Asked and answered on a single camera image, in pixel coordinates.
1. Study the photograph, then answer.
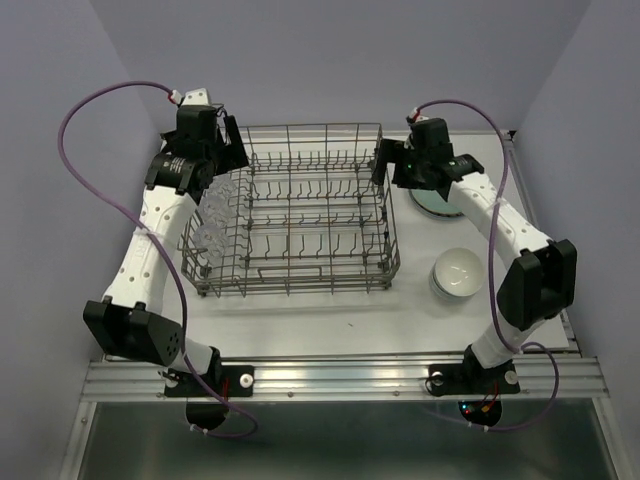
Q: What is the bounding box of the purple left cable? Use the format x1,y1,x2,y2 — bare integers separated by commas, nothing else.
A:
57,81,260,440

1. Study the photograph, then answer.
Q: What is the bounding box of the purple cable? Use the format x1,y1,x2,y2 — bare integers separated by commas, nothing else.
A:
414,98,561,434
57,81,260,440

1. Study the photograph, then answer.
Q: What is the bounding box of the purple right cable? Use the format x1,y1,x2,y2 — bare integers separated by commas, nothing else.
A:
414,98,561,434

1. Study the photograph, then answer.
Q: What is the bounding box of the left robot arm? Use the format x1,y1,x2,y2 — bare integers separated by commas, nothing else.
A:
83,88,248,394

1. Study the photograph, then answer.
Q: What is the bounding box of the clear faceted glass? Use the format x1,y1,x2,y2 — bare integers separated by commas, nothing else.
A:
193,224,230,260
206,174,237,199
198,196,235,228

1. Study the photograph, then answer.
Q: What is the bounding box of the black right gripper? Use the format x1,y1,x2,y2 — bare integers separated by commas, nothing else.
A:
372,137,430,188

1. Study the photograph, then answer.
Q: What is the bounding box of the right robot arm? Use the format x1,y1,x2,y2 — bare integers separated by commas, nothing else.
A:
371,117,578,395

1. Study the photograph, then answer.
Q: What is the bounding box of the white blue striped plate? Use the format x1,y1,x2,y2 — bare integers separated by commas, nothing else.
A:
416,205,464,220

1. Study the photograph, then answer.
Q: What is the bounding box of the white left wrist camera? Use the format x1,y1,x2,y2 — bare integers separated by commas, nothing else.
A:
168,88,212,107

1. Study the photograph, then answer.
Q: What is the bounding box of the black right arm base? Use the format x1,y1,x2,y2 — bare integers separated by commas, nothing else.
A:
424,346,521,430

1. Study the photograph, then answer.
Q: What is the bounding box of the aluminium mounting rail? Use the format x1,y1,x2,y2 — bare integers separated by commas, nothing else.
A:
80,352,610,403

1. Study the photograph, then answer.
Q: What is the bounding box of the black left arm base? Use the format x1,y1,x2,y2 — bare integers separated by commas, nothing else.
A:
159,348,258,439

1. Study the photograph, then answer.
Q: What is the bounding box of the teal floral plate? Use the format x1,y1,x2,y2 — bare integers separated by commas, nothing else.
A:
409,189,463,214

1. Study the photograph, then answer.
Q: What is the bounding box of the grey wire dish rack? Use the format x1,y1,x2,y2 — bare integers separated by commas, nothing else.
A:
179,123,400,297

